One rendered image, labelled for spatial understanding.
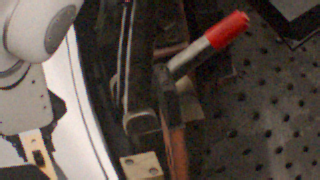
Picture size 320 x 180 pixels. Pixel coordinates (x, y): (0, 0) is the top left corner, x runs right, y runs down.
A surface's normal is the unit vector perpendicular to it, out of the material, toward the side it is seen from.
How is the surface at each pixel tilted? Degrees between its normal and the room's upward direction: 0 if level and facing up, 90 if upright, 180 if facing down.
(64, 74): 0
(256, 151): 0
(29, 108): 92
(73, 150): 0
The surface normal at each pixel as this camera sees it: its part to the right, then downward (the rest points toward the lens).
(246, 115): -0.10, -0.65
